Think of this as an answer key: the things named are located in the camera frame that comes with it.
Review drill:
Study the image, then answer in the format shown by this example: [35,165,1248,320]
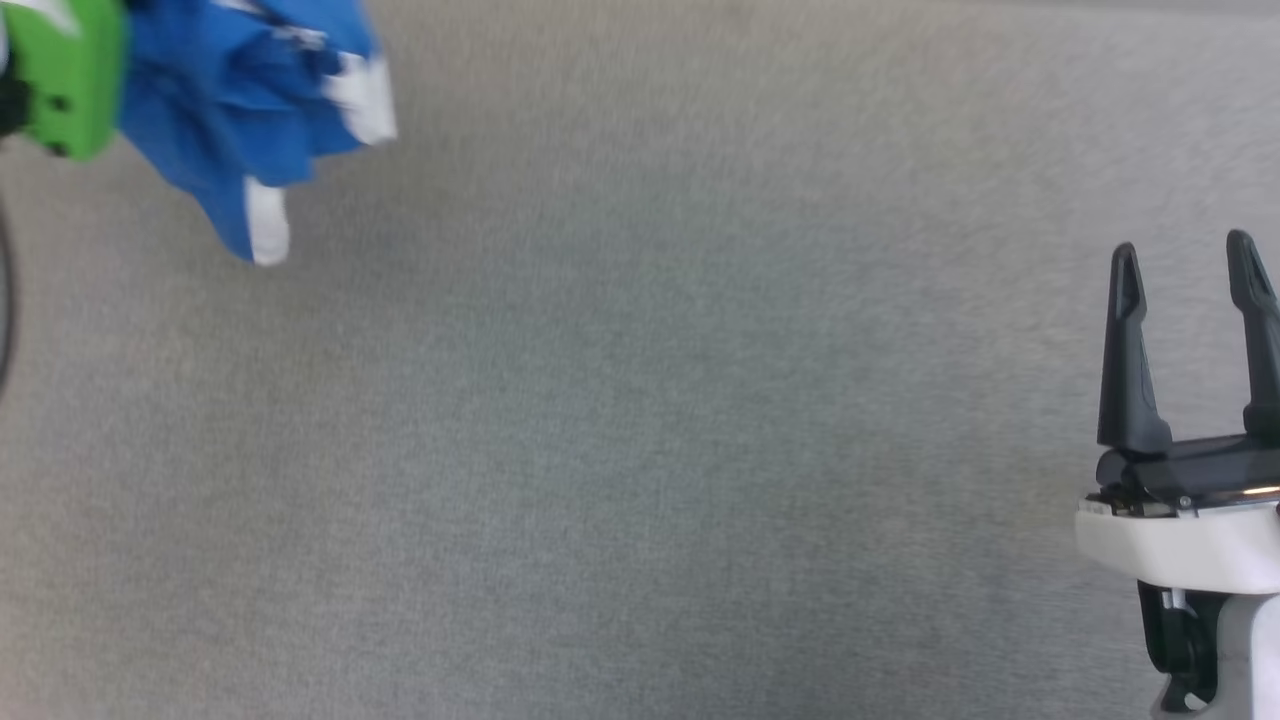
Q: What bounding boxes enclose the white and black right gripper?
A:
[1075,229,1280,593]

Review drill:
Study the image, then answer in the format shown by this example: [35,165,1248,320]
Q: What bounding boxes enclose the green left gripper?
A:
[0,0,128,163]

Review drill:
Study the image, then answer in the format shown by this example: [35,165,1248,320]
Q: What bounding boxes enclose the blue t-shirt with white trim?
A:
[118,0,399,267]

